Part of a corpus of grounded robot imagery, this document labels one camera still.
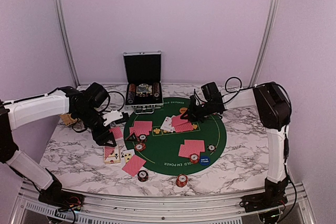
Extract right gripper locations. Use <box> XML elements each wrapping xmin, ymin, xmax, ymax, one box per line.
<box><xmin>180</xmin><ymin>101</ymin><xmax>217</xmax><ymax>123</ymax></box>

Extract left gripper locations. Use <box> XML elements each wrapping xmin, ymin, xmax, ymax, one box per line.
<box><xmin>75</xmin><ymin>106</ymin><xmax>116</xmax><ymax>146</ymax></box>

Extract orange round dealer button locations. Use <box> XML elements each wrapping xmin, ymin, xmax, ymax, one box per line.
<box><xmin>179</xmin><ymin>107</ymin><xmax>188</xmax><ymax>114</ymax></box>

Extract red-backed community card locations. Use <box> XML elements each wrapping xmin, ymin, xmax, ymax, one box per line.
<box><xmin>174</xmin><ymin>122</ymin><xmax>193</xmax><ymax>133</ymax></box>
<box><xmin>171</xmin><ymin>114</ymin><xmax>188</xmax><ymax>127</ymax></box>

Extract red-backed card deck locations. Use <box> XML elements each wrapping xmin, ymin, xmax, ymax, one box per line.
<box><xmin>110</xmin><ymin>126</ymin><xmax>123</xmax><ymax>141</ymax></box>

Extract five of clubs card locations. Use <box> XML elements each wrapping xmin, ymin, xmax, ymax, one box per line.
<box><xmin>120</xmin><ymin>150</ymin><xmax>134</xmax><ymax>165</ymax></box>

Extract black triangular all-in button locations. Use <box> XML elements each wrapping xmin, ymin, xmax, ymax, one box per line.
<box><xmin>126</xmin><ymin>132</ymin><xmax>139</xmax><ymax>142</ymax></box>

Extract red 5 chips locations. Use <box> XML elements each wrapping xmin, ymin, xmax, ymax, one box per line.
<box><xmin>134</xmin><ymin>142</ymin><xmax>146</xmax><ymax>152</ymax></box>
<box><xmin>190</xmin><ymin>154</ymin><xmax>200</xmax><ymax>164</ymax></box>

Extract dark 100 chips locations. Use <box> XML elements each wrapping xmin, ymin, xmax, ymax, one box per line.
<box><xmin>207</xmin><ymin>144</ymin><xmax>216</xmax><ymax>152</ymax></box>
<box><xmin>139</xmin><ymin>134</ymin><xmax>147</xmax><ymax>141</ymax></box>

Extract red-backed card off mat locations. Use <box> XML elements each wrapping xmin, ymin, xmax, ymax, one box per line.
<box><xmin>122</xmin><ymin>155</ymin><xmax>146</xmax><ymax>177</ymax></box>

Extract blue small blind button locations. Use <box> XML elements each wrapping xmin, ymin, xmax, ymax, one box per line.
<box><xmin>199</xmin><ymin>156</ymin><xmax>211</xmax><ymax>166</ymax></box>

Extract dark 100 chip stack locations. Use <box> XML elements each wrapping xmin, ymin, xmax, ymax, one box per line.
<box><xmin>137</xmin><ymin>170</ymin><xmax>149</xmax><ymax>182</ymax></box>

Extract red 5 chip stack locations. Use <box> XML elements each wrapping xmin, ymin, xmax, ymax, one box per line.
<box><xmin>175</xmin><ymin>174</ymin><xmax>188</xmax><ymax>187</ymax></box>

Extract single red-backed playing card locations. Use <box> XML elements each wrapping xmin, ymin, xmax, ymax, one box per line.
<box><xmin>129</xmin><ymin>126</ymin><xmax>140</xmax><ymax>136</ymax></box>

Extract red-backed card seat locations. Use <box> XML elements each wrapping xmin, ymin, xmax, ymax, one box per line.
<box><xmin>178</xmin><ymin>144</ymin><xmax>196</xmax><ymax>158</ymax></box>

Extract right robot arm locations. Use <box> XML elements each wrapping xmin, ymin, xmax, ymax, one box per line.
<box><xmin>181</xmin><ymin>82</ymin><xmax>292</xmax><ymax>207</ymax></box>

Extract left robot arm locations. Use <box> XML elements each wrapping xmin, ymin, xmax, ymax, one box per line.
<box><xmin>1</xmin><ymin>82</ymin><xmax>123</xmax><ymax>206</ymax></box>

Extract card deck box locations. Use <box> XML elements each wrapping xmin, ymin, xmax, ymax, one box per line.
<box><xmin>103</xmin><ymin>144</ymin><xmax>121</xmax><ymax>164</ymax></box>

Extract round green poker mat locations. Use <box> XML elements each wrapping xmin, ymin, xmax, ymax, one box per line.
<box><xmin>123</xmin><ymin>97</ymin><xmax>227</xmax><ymax>176</ymax></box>

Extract woven bamboo tray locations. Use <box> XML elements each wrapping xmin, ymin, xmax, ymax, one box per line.
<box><xmin>60</xmin><ymin>114</ymin><xmax>77</xmax><ymax>126</ymax></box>

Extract dark brown chip row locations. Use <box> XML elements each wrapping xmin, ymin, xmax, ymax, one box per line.
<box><xmin>152</xmin><ymin>82</ymin><xmax>161</xmax><ymax>101</ymax></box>

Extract blue card deck in case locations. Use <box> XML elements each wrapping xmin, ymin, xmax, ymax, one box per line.
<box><xmin>136</xmin><ymin>83</ymin><xmax>153</xmax><ymax>97</ymax></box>

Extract brown purple chip row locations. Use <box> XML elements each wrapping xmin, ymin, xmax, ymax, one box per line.
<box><xmin>127</xmin><ymin>84</ymin><xmax>136</xmax><ymax>104</ymax></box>

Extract aluminium poker chip case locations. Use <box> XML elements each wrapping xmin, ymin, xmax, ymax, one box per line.
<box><xmin>123</xmin><ymin>51</ymin><xmax>163</xmax><ymax>114</ymax></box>

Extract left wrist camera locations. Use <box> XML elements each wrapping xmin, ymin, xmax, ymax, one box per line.
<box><xmin>102</xmin><ymin>110</ymin><xmax>123</xmax><ymax>126</ymax></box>

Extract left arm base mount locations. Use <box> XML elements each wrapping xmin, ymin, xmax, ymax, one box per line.
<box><xmin>38</xmin><ymin>190</ymin><xmax>85</xmax><ymax>211</ymax></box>

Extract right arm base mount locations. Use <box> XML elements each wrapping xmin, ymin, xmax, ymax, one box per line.
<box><xmin>239</xmin><ymin>193</ymin><xmax>288</xmax><ymax>212</ymax></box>

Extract right aluminium frame post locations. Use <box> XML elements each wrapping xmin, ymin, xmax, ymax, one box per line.
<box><xmin>249</xmin><ymin>0</ymin><xmax>279</xmax><ymax>87</ymax></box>

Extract aluminium frame post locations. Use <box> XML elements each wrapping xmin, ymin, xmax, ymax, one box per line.
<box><xmin>54</xmin><ymin>0</ymin><xmax>80</xmax><ymax>87</ymax></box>
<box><xmin>249</xmin><ymin>0</ymin><xmax>279</xmax><ymax>87</ymax></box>

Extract left aluminium frame post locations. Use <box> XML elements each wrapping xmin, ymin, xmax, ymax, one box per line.
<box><xmin>54</xmin><ymin>0</ymin><xmax>80</xmax><ymax>87</ymax></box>

